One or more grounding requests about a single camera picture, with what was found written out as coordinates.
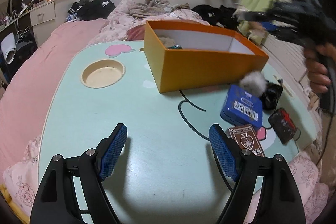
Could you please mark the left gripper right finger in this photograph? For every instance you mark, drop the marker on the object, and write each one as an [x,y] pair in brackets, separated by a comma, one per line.
[279,202]

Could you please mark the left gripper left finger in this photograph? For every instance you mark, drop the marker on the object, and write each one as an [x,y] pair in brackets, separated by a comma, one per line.
[72,186]

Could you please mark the brown playing card box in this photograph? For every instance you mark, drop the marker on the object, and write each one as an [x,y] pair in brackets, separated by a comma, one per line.
[245,137]

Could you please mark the white fur pompom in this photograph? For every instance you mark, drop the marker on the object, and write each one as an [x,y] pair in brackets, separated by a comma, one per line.
[254,83]

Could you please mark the black lace-trimmed garment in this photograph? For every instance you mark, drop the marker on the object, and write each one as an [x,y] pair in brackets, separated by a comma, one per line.
[271,96]

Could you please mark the orange cardboard box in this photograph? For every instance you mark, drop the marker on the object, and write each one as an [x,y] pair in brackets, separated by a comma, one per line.
[209,55]

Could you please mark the teal circuit board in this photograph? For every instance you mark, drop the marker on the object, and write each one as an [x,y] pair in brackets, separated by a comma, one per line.
[175,47]

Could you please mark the brown fur pompom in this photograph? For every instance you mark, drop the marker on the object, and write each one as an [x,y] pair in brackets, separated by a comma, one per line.
[167,42]

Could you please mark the person's right hand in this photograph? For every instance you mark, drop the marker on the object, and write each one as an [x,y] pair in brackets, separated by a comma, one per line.
[316,72]

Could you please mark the black clothes pile right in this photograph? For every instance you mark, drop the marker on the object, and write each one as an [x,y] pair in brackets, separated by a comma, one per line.
[219,17]

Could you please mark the black clothes pile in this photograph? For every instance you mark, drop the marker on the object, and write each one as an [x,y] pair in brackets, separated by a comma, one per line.
[90,10]
[219,17]

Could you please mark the green cartoon folding table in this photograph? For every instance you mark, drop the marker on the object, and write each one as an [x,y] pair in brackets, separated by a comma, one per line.
[166,172]

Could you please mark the beige knitted blanket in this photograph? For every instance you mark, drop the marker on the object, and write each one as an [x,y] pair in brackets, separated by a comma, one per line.
[154,8]

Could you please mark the white rolled paper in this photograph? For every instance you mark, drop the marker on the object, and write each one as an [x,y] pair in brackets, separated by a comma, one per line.
[8,48]

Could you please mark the red cushion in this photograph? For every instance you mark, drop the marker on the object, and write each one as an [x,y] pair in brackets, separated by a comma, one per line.
[136,33]

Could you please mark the white bedside drawer cabinet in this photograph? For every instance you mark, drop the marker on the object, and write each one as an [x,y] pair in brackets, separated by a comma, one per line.
[47,17]

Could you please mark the pink floral duvet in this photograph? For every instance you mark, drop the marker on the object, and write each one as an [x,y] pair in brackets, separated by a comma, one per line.
[119,22]

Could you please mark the black clothes pile left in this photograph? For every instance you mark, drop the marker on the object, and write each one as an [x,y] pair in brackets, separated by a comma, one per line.
[90,10]

